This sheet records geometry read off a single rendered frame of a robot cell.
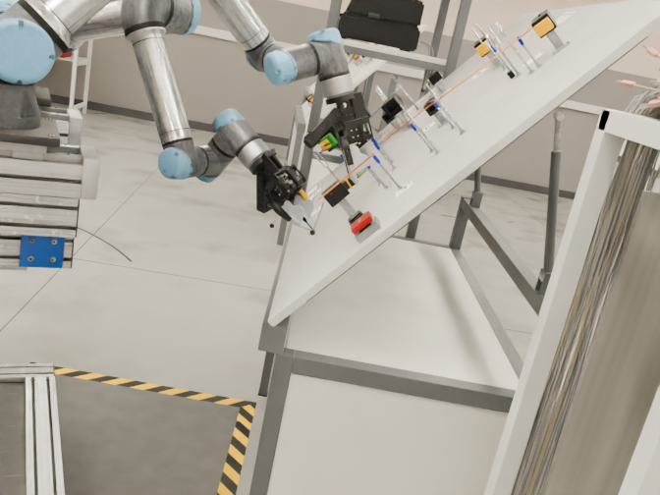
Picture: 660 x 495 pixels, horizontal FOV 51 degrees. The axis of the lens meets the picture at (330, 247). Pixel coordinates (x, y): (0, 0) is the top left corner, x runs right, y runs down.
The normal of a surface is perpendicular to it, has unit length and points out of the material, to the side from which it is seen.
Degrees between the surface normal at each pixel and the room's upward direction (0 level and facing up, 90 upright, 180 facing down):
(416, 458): 90
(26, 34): 96
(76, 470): 0
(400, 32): 90
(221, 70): 90
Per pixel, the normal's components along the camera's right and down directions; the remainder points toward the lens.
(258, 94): 0.05, 0.30
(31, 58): 0.40, 0.44
